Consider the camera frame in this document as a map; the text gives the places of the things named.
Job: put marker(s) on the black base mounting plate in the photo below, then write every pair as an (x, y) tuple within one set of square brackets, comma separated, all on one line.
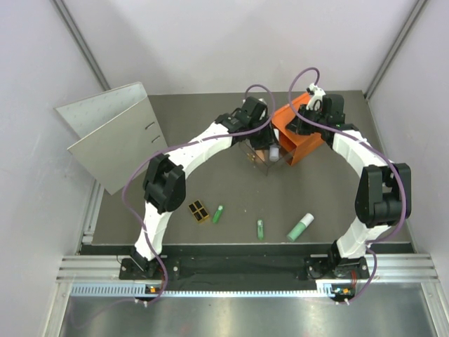
[(299, 267)]

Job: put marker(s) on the black gold eyeshadow palette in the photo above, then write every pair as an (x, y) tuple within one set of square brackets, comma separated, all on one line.
[(198, 211)]

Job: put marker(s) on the grey ring binder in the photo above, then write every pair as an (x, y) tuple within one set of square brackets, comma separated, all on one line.
[(117, 131)]

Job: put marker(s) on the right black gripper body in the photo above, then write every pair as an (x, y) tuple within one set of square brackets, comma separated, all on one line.
[(303, 126)]

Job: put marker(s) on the green bottle white cap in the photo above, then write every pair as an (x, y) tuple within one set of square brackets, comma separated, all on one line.
[(300, 227)]

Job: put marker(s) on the clear drawer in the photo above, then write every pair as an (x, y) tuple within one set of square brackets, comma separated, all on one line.
[(269, 167)]

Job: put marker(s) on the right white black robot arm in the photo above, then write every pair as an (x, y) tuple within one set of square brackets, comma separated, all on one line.
[(384, 189)]

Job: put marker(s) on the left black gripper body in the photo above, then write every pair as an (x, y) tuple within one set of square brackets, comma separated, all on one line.
[(258, 131)]

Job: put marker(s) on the green tube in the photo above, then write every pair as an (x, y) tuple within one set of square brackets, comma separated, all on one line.
[(218, 214), (260, 229)]

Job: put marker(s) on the lilac bottle white cap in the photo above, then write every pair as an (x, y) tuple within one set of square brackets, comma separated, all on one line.
[(274, 153)]

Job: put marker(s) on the grey slotted cable duct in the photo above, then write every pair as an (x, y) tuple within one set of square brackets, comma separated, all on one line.
[(145, 290)]

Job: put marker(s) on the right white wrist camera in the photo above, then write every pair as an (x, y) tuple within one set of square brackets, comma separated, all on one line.
[(316, 95)]

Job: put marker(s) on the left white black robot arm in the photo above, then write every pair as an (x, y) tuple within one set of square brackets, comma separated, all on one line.
[(164, 184)]

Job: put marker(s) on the orange bottle grey cap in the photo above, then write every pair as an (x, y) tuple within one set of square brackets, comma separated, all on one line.
[(261, 156)]

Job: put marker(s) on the aluminium rail frame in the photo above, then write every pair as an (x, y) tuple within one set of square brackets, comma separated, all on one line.
[(400, 297)]

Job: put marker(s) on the orange drawer box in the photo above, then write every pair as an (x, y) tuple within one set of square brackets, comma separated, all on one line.
[(297, 146)]

